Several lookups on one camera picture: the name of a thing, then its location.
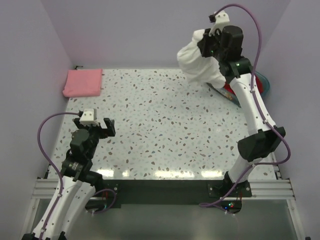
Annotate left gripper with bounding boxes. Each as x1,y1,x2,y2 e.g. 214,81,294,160
75,117,115,159

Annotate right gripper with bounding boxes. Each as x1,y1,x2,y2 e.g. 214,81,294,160
198,27,227,62

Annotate white t shirt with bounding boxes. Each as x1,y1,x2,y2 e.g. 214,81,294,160
177,29,226,89

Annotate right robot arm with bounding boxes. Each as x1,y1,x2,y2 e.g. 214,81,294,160
197,25,286,197

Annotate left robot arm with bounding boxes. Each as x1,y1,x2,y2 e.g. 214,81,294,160
22,113,116,240

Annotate folded pink t shirt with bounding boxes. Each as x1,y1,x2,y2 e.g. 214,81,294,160
62,68,103,98

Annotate dark red t shirt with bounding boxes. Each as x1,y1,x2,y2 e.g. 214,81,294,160
223,74,270,95

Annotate teal plastic basket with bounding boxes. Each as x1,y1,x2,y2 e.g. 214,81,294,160
207,71,270,107

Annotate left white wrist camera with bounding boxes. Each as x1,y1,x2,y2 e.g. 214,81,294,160
79,108,99,126

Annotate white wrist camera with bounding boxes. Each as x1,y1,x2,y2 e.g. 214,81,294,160
209,10,230,36
79,108,99,126

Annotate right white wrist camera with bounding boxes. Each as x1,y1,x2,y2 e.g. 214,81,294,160
209,10,230,36

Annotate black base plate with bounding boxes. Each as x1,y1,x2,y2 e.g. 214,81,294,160
83,178,251,215

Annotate aluminium frame rail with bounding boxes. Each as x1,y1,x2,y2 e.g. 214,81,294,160
18,147,311,240

